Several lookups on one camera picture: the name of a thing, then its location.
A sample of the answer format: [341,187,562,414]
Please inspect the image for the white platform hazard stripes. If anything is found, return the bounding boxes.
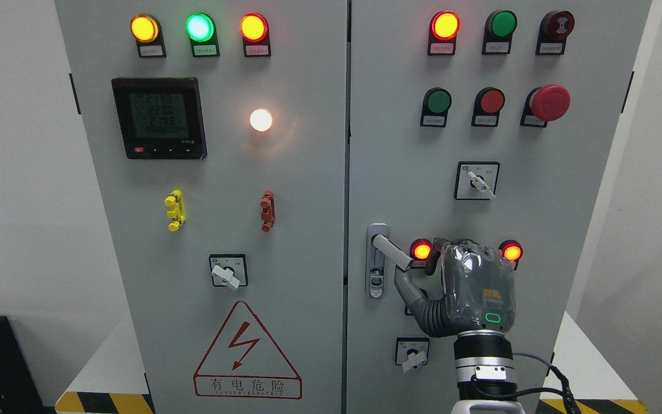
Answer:
[50,313,647,413]

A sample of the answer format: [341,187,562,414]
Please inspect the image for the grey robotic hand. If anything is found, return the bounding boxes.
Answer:
[394,237,515,338]

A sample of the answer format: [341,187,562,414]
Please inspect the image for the red emergency stop button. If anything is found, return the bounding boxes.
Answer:
[520,84,571,128]

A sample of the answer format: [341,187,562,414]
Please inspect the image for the silver door handle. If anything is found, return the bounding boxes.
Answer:
[365,223,413,299]

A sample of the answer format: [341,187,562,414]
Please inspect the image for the red lit indicator light left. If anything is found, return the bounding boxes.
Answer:
[240,13,271,58]

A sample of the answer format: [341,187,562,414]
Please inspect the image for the left door rotary switch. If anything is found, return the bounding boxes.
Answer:
[208,254,249,291]

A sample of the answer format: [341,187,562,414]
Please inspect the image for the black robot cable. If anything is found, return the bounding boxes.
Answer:
[469,352,582,414]

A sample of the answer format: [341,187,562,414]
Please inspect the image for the black digital power meter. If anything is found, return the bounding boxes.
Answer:
[112,78,207,159]

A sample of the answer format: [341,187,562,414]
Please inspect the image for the white lit indicator light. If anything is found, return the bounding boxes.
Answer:
[249,108,274,133]

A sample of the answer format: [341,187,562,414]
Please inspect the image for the red lit light third row left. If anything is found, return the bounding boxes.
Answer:
[410,238,433,269]

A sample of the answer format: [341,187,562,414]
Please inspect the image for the upper right rotary switch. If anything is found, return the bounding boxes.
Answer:
[454,162,500,200]

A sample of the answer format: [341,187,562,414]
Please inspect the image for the green button top right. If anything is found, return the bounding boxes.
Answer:
[482,10,518,55]

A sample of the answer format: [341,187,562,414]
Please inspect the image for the grey left cabinet door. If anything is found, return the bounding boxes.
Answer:
[55,1,347,413]

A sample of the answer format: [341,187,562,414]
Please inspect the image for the dark red buzzer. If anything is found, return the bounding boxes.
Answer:
[536,10,575,55]

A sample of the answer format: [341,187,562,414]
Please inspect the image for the red high voltage warning sticker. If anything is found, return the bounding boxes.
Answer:
[193,301,303,399]

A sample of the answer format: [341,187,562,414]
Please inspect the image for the grey right cabinet door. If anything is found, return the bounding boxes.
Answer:
[346,1,652,413]

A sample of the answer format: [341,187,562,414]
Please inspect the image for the yellow indicator light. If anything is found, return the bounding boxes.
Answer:
[130,14,167,58]

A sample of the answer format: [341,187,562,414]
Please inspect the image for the red terminal connector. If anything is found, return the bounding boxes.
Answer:
[260,190,276,232]

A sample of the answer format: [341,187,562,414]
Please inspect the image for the red lit light top right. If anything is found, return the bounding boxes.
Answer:
[426,10,460,56]

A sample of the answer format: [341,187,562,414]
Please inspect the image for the green button second row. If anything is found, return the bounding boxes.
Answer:
[420,87,452,128]

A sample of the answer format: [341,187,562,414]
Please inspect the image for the lower left rotary switch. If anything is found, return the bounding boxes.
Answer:
[395,336,430,374]

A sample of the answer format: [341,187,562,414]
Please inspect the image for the red lit light third row right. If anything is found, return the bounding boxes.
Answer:
[499,239,524,269]

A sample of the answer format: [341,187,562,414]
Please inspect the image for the yellow terminal connector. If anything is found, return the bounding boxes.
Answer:
[164,189,186,232]

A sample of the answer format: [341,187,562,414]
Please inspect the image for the red button second row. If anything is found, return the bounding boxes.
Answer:
[471,87,506,128]

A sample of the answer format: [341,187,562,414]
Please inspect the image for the grey cabinet door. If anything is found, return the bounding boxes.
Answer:
[346,1,652,413]
[55,1,347,413]

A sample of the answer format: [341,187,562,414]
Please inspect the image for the red lit light third row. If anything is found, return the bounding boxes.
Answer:
[410,238,433,269]
[499,239,524,269]

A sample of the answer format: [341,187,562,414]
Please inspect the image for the green lit indicator light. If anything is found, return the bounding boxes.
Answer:
[184,13,220,58]

